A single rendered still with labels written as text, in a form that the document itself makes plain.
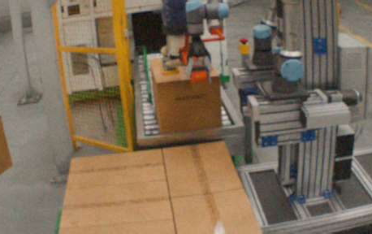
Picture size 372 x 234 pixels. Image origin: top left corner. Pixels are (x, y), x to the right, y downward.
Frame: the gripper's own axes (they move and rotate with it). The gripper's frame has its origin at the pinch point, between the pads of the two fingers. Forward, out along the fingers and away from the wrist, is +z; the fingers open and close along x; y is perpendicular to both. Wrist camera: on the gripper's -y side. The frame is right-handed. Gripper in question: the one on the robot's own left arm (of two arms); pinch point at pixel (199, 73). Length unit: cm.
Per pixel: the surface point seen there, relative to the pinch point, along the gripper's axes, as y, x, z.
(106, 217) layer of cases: -13, 54, 66
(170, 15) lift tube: 52, 8, -20
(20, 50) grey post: 347, 181, 52
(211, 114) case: 69, -14, 51
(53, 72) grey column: 135, 97, 28
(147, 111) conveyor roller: 123, 26, 66
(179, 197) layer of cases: -1, 15, 66
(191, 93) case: 69, -2, 35
